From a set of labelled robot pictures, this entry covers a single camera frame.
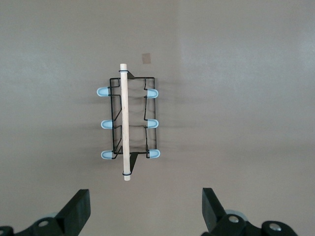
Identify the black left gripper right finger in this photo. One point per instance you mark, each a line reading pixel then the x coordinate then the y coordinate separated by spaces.
pixel 212 214

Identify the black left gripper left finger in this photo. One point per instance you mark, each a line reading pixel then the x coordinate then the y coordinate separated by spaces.
pixel 73 216

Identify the brown square tape mark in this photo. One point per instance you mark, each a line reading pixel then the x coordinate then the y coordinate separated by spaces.
pixel 146 59

